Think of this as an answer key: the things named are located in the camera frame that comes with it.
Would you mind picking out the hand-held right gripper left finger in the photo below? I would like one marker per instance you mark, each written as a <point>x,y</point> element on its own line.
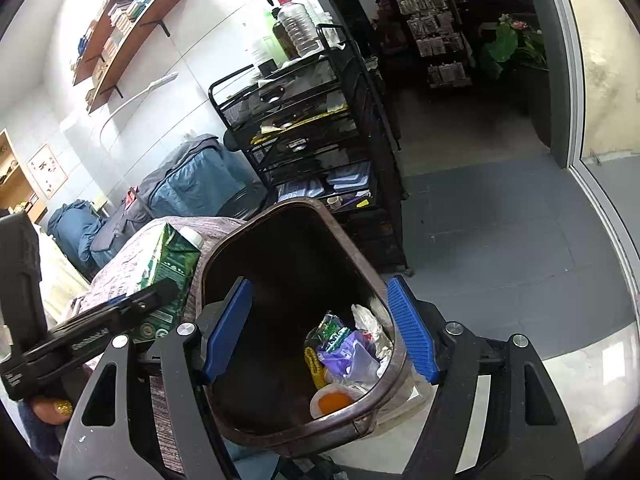
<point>227,330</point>

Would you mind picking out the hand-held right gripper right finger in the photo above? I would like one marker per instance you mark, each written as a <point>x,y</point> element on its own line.
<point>412,330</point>

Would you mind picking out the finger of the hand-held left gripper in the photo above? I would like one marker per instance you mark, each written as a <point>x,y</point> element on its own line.
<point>150,302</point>

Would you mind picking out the green drink carton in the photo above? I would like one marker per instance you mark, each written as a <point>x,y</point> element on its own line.
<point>170,265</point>

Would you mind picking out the brown plastic bin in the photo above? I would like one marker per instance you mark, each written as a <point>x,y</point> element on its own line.
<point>280,285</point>

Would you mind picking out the purple plastic packet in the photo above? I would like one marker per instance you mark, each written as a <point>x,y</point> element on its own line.
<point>345,360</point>

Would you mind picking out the green black snack packet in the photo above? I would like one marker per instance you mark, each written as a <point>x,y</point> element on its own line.
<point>330,332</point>

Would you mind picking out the yellow snack wrapper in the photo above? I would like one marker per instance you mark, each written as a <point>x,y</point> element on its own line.
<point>312,365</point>

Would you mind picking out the orange plastic cup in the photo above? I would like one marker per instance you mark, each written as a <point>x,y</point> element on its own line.
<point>332,402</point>

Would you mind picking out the person's left hand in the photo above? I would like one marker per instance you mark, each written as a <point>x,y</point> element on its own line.
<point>52,410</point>

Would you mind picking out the blue bedding pile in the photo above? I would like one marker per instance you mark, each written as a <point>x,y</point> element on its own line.
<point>70,225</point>

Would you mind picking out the grey blanket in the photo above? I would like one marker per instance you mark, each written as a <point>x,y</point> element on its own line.
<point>120,230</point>

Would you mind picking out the wooden cubby shelf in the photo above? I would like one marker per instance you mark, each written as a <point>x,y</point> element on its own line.
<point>20,190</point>

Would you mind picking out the red cloth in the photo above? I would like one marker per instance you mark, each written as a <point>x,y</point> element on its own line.
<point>132,196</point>

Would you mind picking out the blue skirted massage bed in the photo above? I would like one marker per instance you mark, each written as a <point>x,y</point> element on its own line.
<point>200,180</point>

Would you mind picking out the black mesh cart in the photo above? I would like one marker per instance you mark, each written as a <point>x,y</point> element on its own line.
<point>380,185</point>

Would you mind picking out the blue white box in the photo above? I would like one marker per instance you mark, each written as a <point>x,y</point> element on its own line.
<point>350,175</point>
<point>300,189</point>

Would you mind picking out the blue denim clothing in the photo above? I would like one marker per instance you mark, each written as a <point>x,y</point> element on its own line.
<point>37,440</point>

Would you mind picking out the white floor lamp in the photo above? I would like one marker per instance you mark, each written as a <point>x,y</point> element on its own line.
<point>150,85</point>

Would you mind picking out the rack of hanging packets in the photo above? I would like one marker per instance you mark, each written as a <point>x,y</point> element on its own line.
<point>435,35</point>

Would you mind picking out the green potted plant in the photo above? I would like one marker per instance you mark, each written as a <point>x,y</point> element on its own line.
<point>505,42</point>

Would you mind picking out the clear bottle with red cap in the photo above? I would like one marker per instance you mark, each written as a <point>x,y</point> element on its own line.
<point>300,30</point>

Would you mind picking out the wall poster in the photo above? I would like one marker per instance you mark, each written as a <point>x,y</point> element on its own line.
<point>47,170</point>

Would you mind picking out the wooden wall shelf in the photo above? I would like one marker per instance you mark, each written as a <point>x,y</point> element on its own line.
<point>140,45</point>
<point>107,20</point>

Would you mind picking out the grey door frame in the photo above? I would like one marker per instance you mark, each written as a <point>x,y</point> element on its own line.
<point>555,60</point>

